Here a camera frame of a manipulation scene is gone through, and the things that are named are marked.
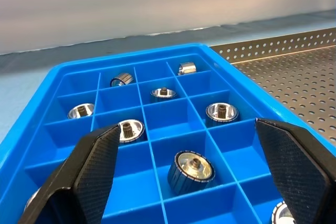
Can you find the perforated metal tray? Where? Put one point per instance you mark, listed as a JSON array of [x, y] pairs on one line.
[[302, 82]]

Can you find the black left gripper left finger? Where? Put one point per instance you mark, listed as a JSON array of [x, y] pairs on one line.
[[78, 182]]

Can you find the metal motor rotor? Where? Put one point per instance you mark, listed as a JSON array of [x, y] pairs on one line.
[[187, 68], [123, 79], [189, 174], [134, 129], [221, 115], [162, 95], [31, 199], [279, 214], [78, 112]]

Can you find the blue compartment tray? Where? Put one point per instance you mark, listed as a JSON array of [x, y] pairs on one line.
[[170, 119]]

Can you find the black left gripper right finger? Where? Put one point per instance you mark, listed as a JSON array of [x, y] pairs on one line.
[[299, 171]]

